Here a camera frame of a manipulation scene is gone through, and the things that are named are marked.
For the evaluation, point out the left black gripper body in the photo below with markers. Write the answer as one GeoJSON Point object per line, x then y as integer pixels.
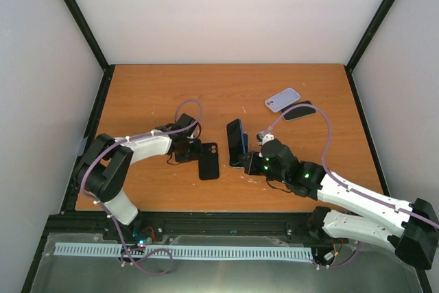
{"type": "Point", "coordinates": [188, 153]}

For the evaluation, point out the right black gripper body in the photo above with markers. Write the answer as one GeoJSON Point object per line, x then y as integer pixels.
{"type": "Point", "coordinates": [254, 169]}

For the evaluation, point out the black phone case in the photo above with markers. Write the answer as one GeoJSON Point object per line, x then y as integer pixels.
{"type": "Point", "coordinates": [208, 162]}

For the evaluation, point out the blue smartphone black screen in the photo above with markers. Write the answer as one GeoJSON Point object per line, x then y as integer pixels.
{"type": "Point", "coordinates": [235, 166]}

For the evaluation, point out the dark blue phone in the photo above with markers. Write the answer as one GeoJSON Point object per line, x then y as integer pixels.
{"type": "Point", "coordinates": [236, 142]}

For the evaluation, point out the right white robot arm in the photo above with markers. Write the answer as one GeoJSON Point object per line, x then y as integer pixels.
{"type": "Point", "coordinates": [408, 229]}

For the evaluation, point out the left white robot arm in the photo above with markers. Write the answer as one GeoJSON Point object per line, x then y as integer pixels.
{"type": "Point", "coordinates": [103, 168]}

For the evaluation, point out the white phone black screen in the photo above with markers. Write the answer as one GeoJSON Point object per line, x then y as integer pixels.
{"type": "Point", "coordinates": [302, 111]}

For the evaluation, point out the lavender phone case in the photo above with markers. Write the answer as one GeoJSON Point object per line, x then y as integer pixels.
{"type": "Point", "coordinates": [282, 99]}

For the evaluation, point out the left controller board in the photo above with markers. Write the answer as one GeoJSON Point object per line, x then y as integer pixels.
{"type": "Point", "coordinates": [144, 237]}

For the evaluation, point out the right controller wiring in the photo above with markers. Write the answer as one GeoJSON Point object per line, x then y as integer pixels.
{"type": "Point", "coordinates": [334, 250]}

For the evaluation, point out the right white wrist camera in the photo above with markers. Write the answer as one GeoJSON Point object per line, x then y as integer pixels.
{"type": "Point", "coordinates": [264, 137]}

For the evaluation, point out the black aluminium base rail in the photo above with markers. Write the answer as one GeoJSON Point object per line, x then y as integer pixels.
{"type": "Point", "coordinates": [226, 227]}

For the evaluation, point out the light blue cable duct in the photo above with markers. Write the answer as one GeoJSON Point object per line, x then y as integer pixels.
{"type": "Point", "coordinates": [208, 253]}

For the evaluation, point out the left black table rail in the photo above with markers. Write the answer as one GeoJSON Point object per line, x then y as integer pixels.
{"type": "Point", "coordinates": [73, 187]}

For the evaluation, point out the right black frame post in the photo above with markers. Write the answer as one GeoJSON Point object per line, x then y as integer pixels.
{"type": "Point", "coordinates": [368, 35]}

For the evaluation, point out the black frame post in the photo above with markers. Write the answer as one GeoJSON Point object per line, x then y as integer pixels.
{"type": "Point", "coordinates": [86, 31]}
{"type": "Point", "coordinates": [368, 35]}

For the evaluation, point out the left black frame post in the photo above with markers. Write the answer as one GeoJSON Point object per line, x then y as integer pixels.
{"type": "Point", "coordinates": [86, 31]}

